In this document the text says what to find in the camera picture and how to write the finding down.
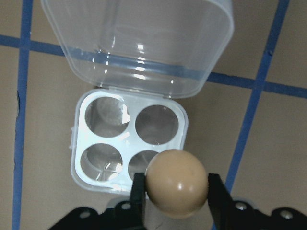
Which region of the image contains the brown egg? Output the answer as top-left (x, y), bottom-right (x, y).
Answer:
top-left (145, 149), bottom-right (210, 219)

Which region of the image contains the clear plastic egg box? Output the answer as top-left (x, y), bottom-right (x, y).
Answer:
top-left (39, 0), bottom-right (235, 194)

